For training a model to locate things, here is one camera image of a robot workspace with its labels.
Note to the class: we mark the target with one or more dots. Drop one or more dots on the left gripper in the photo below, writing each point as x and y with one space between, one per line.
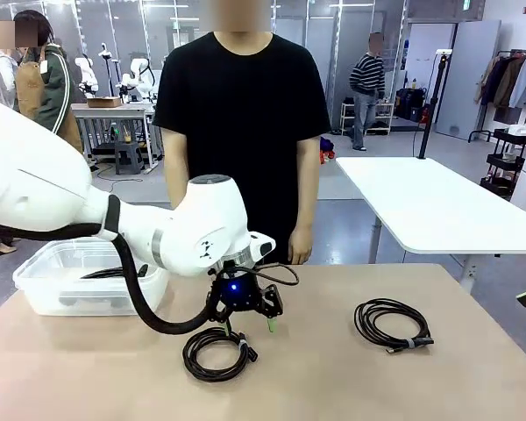
234 294

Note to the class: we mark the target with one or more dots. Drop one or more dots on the person's left forearm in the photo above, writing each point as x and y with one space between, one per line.
307 201

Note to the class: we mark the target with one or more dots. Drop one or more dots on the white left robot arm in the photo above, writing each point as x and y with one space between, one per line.
201 219

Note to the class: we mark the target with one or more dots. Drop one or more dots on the person's right forearm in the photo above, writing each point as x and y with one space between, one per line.
177 193

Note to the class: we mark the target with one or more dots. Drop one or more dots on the person's left hand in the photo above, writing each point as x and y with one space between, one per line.
300 245

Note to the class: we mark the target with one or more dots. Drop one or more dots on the black utility cart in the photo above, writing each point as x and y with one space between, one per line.
504 162

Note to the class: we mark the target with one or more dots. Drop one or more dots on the white table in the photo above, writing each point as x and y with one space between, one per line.
421 197

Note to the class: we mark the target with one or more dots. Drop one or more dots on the red and blue bag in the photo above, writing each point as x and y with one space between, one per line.
326 151

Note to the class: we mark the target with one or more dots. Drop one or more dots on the grey step stool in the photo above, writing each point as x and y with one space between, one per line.
127 151

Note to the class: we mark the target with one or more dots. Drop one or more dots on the person in black t-shirt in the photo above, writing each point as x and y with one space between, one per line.
241 109

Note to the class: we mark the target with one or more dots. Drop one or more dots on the clothes rack with coats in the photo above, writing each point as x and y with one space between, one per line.
508 83

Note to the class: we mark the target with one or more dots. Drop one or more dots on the translucent plastic storage bin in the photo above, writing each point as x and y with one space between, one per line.
35 289

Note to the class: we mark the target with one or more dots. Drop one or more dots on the black suitcases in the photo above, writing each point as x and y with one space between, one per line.
410 103

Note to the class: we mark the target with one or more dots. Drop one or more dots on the white shoe rack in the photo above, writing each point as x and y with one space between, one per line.
383 118

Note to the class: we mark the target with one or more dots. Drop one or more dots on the grey workbench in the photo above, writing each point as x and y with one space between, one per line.
114 112

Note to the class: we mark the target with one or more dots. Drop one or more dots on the cardboard box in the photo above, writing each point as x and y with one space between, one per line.
105 102

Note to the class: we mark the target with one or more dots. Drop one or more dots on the person in striped sweater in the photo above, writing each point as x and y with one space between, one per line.
368 79

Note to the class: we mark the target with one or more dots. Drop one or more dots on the person in brown apron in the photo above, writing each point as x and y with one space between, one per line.
48 87

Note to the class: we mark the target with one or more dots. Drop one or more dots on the person in white top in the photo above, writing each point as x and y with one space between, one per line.
2 74

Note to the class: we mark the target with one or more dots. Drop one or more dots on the black camera pole stand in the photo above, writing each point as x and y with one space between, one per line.
434 96

